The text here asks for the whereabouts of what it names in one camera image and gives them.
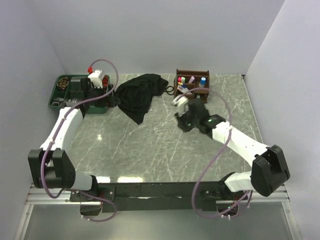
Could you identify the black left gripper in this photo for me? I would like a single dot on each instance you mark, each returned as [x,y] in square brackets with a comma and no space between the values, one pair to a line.
[109,101]

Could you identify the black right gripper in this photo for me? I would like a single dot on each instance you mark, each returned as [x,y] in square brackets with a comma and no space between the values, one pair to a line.
[181,123]

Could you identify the brown wooden desk organizer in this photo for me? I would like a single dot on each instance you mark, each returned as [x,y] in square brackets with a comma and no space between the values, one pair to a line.
[200,93]

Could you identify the blue correction tape roll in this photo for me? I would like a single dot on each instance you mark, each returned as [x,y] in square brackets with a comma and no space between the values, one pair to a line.
[202,82]

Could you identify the purple pastel highlighter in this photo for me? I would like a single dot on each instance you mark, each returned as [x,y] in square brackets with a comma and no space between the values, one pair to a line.
[191,80]

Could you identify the green pastel highlighter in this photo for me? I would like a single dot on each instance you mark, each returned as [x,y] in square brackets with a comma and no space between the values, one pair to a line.
[183,79]

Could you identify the peach cap white marker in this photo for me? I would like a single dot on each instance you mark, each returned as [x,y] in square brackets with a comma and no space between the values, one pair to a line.
[181,90]

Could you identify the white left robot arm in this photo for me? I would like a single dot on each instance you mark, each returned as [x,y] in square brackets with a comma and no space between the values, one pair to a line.
[50,166]

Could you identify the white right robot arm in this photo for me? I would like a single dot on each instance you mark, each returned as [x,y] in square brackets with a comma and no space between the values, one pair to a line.
[269,169]

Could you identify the orange navy striped rolled tie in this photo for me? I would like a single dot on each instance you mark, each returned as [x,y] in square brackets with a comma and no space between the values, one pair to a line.
[105,81]

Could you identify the green compartment tray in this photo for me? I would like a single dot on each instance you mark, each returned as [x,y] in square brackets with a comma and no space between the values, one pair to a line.
[65,95]

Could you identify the brown patterned rolled tie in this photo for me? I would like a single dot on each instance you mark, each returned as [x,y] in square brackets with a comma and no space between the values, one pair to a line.
[62,84]

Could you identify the grey rolled tie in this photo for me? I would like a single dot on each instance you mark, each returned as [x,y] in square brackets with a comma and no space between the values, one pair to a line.
[57,102]

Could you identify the black base crossbar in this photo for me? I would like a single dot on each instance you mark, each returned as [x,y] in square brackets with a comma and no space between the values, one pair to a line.
[148,196]

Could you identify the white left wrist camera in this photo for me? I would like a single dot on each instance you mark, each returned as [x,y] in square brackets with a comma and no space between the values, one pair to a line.
[96,77]

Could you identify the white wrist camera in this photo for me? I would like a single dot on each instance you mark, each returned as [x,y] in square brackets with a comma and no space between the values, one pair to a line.
[96,77]
[180,104]

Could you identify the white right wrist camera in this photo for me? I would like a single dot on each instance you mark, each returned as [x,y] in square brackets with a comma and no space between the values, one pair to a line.
[180,104]

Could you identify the black drawstring shorts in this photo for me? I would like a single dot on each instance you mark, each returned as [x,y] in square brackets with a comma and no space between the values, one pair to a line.
[136,94]

